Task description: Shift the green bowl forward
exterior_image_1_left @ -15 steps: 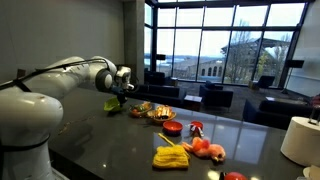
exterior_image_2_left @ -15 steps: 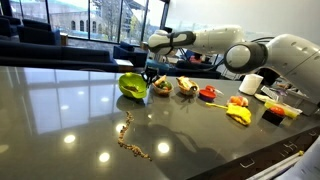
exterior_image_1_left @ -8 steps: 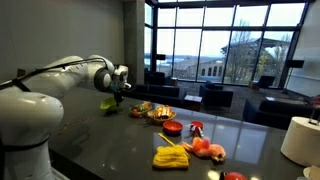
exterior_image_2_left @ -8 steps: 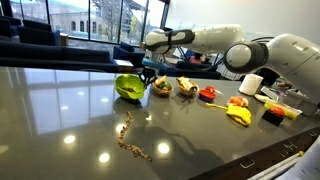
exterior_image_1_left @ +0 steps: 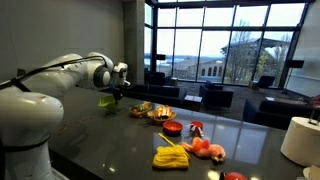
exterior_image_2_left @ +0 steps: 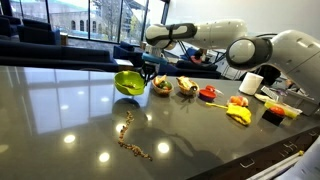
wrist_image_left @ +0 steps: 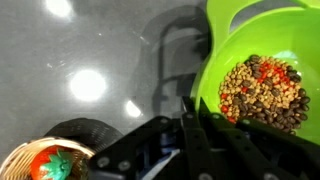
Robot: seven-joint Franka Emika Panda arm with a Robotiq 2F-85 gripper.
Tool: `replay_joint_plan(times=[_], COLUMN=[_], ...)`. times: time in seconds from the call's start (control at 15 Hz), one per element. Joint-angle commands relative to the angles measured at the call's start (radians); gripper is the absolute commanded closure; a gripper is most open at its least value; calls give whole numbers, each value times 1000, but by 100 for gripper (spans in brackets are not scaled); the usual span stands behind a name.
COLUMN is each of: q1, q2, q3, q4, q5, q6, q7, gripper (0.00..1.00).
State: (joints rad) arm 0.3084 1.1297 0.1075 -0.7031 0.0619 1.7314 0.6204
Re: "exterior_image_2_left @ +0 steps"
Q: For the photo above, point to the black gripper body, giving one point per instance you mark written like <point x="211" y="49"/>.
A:
<point x="150" y="69"/>

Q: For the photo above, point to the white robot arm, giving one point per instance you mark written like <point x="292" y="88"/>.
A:
<point x="216" y="33"/>

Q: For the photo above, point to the red bowl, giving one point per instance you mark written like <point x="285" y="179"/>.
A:
<point x="207" y="95"/>

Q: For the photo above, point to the yellow orange toy food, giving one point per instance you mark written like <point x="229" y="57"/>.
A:
<point x="158" y="80"/>

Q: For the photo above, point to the green toy vegetable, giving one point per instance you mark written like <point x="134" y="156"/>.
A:
<point x="165" y="84"/>

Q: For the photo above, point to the wicker basket with strawberry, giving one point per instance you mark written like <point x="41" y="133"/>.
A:
<point x="162" y="90"/>

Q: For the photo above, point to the dark blue armchair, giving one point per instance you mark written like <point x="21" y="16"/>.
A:
<point x="6" y="26"/>
<point x="128" y="53"/>
<point x="36" y="33"/>

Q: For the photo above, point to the white and yellow toy food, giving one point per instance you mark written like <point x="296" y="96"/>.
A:
<point x="186" y="82"/>

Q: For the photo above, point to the wicker basket with toy food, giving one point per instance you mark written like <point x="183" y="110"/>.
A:
<point x="187" y="90"/>

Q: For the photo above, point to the seated person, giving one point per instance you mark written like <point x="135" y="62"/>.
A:
<point x="199" y="56"/>

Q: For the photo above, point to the toy peach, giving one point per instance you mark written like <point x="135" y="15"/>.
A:
<point x="238" y="100"/>

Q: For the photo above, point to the long dark blue sofa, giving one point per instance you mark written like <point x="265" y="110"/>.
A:
<point x="50" y="55"/>

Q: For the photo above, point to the white paper towel roll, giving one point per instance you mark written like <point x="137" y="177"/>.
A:
<point x="250" y="83"/>

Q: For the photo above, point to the white grater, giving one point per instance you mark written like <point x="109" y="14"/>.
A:
<point x="270" y="93"/>

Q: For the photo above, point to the black box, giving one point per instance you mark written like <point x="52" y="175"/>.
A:
<point x="271" y="118"/>

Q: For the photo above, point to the red toy tomato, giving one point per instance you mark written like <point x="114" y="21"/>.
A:
<point x="277" y="110"/>

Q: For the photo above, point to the yellow green plastic container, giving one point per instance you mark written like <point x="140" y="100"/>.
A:
<point x="290" y="112"/>

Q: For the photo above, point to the white stick with yellow tip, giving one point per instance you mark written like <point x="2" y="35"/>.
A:
<point x="276" y="164"/>

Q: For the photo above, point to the grey equipment box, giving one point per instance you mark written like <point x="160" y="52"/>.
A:
<point x="301" y="101"/>

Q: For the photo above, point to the teal wrist camera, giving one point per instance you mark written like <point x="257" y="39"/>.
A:
<point x="155" y="59"/>

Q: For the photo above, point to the glass window wall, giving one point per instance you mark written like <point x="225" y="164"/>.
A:
<point x="83" y="20"/>

